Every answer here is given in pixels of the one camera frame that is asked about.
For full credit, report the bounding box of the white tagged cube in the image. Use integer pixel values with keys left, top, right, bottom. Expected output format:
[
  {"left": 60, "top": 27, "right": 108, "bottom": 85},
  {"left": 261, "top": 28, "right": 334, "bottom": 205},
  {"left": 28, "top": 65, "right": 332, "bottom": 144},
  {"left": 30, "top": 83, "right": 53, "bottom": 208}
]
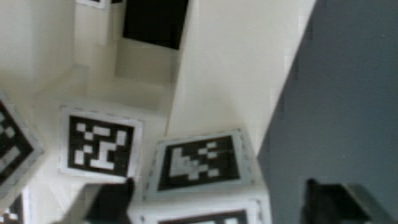
[
  {"left": 128, "top": 129, "right": 272, "bottom": 224},
  {"left": 0, "top": 92, "right": 44, "bottom": 200}
]

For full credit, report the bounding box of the white chair back frame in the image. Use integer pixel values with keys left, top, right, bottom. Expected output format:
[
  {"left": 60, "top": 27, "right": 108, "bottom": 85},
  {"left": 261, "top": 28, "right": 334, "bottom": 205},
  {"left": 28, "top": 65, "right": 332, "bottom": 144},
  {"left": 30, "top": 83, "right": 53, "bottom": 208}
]
[{"left": 0, "top": 0, "right": 309, "bottom": 224}]

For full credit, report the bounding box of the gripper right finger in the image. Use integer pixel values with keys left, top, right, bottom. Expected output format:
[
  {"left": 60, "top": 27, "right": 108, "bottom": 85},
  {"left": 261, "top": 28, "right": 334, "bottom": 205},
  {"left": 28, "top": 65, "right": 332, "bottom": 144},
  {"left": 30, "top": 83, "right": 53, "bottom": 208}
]
[{"left": 300, "top": 179, "right": 391, "bottom": 224}]

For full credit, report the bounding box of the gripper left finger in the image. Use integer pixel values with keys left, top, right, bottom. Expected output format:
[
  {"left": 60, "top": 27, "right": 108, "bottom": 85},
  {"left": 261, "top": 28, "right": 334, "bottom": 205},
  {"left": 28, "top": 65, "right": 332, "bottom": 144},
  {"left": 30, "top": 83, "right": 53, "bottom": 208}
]
[{"left": 83, "top": 178, "right": 135, "bottom": 224}]

